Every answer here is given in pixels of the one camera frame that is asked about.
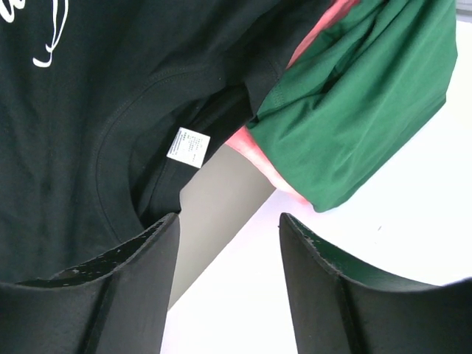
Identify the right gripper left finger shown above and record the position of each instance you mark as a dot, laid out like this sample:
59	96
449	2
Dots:
114	303

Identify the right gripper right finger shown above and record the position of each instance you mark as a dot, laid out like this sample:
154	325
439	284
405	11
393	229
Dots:
341	304

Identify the black t shirt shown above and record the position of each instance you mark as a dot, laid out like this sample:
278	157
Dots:
93	94

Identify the folded pink t shirt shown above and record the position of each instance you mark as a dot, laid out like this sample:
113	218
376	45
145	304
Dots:
243	142

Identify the folded green t shirt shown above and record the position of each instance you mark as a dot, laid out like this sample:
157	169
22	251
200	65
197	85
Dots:
358	94

